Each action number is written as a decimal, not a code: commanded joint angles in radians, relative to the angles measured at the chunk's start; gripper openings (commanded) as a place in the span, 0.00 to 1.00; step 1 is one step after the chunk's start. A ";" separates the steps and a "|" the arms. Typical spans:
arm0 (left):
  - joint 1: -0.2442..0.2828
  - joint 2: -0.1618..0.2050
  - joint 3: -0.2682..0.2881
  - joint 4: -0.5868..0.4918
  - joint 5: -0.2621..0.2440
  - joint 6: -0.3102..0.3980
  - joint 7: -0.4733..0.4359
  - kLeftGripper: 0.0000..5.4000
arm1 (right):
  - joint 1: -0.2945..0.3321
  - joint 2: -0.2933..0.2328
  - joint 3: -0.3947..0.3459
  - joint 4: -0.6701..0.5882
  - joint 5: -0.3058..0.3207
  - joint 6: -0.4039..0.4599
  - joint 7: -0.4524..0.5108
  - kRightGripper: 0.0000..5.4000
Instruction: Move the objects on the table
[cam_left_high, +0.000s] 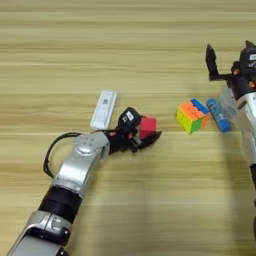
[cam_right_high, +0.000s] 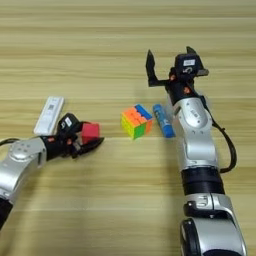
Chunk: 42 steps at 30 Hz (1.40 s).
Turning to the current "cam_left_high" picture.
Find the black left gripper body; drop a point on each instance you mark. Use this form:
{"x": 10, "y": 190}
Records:
{"x": 121, "y": 140}

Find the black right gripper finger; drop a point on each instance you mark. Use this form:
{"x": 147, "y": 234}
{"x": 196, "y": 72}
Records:
{"x": 212, "y": 63}
{"x": 249, "y": 45}

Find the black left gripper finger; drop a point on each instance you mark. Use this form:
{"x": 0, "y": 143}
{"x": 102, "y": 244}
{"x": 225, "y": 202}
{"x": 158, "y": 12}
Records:
{"x": 150, "y": 140}

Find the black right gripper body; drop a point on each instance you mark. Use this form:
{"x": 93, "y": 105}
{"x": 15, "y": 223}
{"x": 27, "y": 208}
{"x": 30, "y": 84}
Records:
{"x": 245, "y": 85}

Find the red cube block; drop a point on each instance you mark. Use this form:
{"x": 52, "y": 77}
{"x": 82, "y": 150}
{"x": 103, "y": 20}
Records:
{"x": 148, "y": 126}

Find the white rectangular eraser block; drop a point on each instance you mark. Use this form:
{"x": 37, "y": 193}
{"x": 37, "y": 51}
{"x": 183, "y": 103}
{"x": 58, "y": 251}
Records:
{"x": 104, "y": 108}

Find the multicoloured puzzle cube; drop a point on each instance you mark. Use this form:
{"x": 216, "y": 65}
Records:
{"x": 191, "y": 115}

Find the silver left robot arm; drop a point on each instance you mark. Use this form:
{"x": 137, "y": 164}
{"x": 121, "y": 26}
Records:
{"x": 80, "y": 166}

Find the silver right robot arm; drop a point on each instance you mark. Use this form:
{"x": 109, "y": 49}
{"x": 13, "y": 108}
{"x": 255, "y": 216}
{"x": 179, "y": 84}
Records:
{"x": 250, "y": 133}

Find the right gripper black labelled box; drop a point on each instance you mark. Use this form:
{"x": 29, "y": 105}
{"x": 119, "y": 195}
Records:
{"x": 248, "y": 60}

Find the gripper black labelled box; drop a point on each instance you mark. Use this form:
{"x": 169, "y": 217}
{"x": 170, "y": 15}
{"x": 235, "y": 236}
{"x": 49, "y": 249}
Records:
{"x": 128, "y": 117}
{"x": 248, "y": 60}

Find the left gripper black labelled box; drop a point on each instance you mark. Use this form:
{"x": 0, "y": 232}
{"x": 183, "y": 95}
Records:
{"x": 128, "y": 117}

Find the blue glue stick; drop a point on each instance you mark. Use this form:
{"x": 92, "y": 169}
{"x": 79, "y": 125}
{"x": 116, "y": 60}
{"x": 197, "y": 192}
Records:
{"x": 218, "y": 115}

